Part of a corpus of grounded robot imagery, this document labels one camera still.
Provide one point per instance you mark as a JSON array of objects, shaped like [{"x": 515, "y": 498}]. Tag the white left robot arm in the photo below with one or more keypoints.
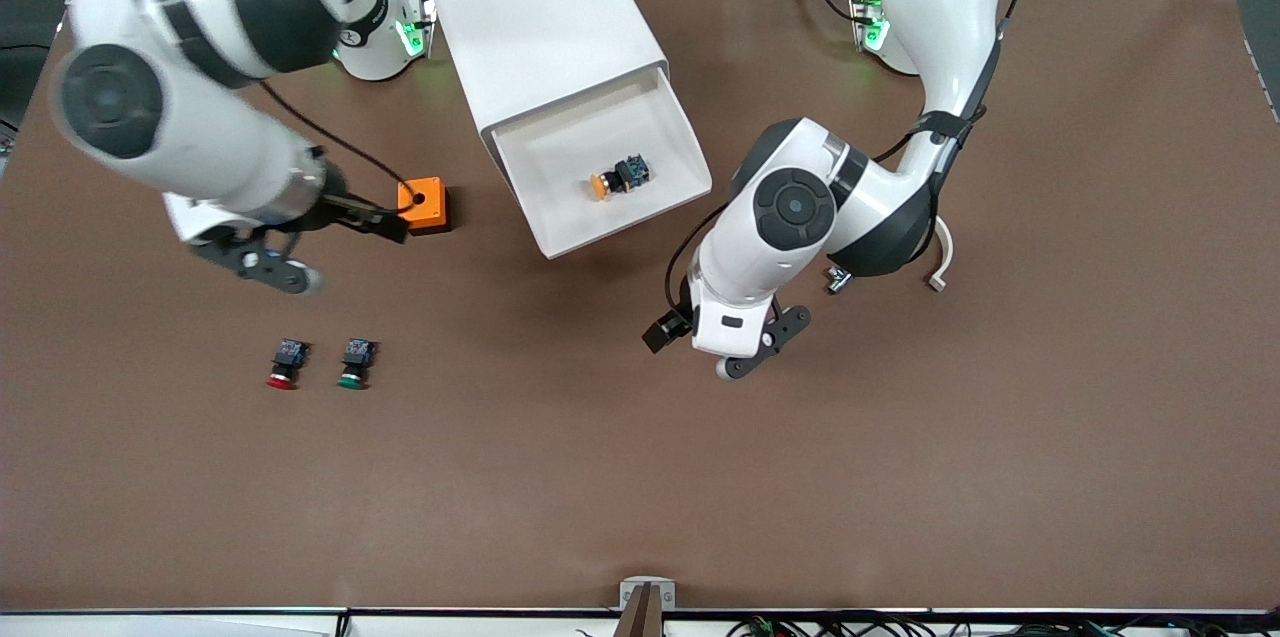
[{"x": 940, "y": 7}]

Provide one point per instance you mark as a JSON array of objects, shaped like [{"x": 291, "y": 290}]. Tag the brown post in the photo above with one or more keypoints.
[{"x": 640, "y": 617}]

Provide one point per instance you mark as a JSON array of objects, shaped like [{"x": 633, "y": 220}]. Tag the black table edge strip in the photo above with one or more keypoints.
[{"x": 300, "y": 610}]

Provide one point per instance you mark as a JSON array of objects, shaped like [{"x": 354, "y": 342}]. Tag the green push button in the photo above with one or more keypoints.
[{"x": 355, "y": 365}]

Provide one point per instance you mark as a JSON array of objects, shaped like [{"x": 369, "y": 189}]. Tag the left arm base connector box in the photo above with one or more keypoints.
[{"x": 870, "y": 17}]

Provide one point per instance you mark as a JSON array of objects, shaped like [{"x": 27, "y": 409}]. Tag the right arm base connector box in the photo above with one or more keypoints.
[{"x": 415, "y": 22}]

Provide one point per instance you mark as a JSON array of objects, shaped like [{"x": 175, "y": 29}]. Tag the yellow push button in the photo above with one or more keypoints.
[{"x": 620, "y": 177}]

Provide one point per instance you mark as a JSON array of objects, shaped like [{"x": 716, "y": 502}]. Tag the red push button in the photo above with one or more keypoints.
[{"x": 286, "y": 365}]

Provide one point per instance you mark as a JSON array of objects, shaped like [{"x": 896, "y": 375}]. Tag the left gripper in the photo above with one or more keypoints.
[{"x": 663, "y": 330}]

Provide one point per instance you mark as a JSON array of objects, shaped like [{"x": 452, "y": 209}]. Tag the orange box with hole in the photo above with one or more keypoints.
[{"x": 425, "y": 207}]

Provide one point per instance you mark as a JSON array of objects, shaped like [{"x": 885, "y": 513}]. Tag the silver metal fitting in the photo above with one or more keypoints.
[{"x": 838, "y": 281}]

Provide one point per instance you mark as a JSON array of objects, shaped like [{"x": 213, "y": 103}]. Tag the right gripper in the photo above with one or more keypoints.
[{"x": 335, "y": 204}]

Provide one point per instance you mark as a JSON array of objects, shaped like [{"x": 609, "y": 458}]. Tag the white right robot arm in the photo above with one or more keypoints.
[{"x": 200, "y": 137}]

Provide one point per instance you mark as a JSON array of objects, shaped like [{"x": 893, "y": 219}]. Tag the grey metal bracket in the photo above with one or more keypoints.
[{"x": 648, "y": 582}]

